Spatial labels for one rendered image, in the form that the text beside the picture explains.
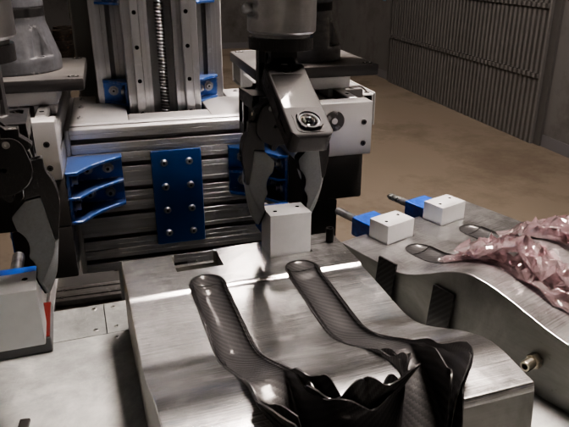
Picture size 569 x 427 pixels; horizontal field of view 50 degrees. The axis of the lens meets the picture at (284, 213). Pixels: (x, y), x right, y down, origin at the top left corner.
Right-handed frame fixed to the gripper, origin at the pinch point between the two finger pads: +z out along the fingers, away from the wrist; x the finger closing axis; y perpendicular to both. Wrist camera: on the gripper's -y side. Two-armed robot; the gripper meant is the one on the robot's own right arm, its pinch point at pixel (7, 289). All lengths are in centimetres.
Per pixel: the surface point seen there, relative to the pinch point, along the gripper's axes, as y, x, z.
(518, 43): 317, -306, 30
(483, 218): 19, -62, 9
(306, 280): 5.0, -29.2, 6.8
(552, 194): 202, -249, 95
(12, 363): 11.5, 2.7, 15.1
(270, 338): -4.6, -22.0, 6.7
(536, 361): -11.3, -47.3, 10.6
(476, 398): -22.8, -31.2, 2.0
